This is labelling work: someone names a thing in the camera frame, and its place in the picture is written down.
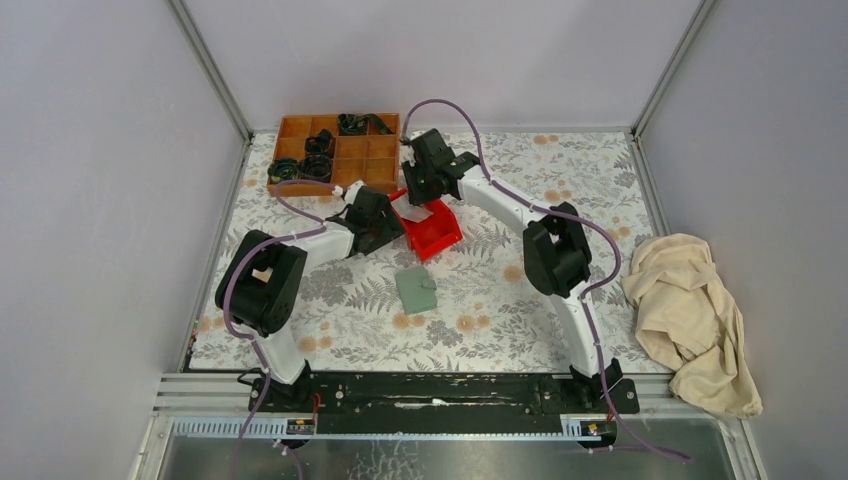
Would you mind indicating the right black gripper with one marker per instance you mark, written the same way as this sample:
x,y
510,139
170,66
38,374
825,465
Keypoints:
x,y
416,197

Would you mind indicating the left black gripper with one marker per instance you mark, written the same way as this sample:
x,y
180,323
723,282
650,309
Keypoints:
x,y
390,229

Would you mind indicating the stack of credit cards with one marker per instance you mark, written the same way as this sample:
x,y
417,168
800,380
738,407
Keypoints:
x,y
415,214

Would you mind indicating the green card holder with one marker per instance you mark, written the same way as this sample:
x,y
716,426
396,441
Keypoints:
x,y
417,290

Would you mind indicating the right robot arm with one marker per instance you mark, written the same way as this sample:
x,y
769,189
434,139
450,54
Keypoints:
x,y
555,249

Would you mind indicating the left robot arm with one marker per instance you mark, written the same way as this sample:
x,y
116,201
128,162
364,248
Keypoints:
x,y
259,289

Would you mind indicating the orange compartment tray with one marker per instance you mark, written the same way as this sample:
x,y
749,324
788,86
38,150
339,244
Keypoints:
x,y
337,149

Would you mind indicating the floral patterned mat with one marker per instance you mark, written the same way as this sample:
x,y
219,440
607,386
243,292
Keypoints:
x,y
489,318

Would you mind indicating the beige crumpled cloth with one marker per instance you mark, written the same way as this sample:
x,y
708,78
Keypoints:
x,y
689,322

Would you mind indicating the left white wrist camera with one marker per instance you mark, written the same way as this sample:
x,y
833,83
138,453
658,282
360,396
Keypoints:
x,y
348,194

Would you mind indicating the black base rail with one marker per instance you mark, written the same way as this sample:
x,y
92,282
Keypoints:
x,y
384,403

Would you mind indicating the aluminium frame post left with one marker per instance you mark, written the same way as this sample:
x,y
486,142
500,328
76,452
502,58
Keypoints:
x,y
196,42

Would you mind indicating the aluminium frame post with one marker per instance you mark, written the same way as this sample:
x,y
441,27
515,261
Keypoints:
x,y
700,17
196,42

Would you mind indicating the aluminium frame post right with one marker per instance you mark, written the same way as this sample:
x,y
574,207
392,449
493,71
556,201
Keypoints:
x,y
700,17

